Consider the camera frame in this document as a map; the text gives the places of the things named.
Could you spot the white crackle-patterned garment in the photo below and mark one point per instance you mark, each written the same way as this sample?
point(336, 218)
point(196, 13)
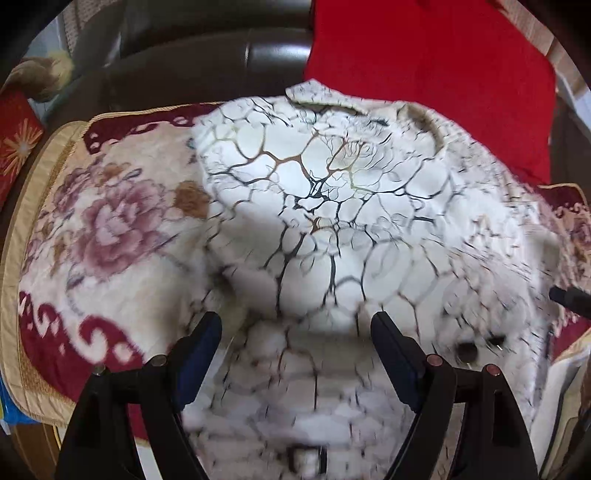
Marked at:
point(323, 230)

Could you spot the cream cloth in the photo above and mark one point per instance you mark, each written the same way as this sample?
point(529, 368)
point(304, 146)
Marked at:
point(563, 392)

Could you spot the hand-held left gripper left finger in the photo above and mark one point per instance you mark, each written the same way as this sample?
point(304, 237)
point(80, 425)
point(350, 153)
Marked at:
point(205, 341)

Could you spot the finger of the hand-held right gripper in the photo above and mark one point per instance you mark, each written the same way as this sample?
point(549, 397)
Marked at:
point(570, 299)

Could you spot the floral plush blanket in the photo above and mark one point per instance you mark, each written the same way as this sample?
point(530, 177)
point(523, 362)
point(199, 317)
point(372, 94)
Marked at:
point(115, 221)

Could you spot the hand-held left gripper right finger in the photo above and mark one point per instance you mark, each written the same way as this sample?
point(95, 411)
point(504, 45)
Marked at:
point(392, 350)

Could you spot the tan plush tassel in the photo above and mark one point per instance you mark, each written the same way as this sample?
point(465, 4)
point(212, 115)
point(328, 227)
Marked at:
point(41, 74)

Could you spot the blue item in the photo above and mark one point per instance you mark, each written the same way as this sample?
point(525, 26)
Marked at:
point(9, 406)

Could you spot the red cushion with gold star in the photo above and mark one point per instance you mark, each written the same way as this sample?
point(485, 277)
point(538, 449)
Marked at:
point(18, 138)

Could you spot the dark leather sofa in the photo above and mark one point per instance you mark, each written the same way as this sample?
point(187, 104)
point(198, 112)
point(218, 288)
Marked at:
point(207, 55)

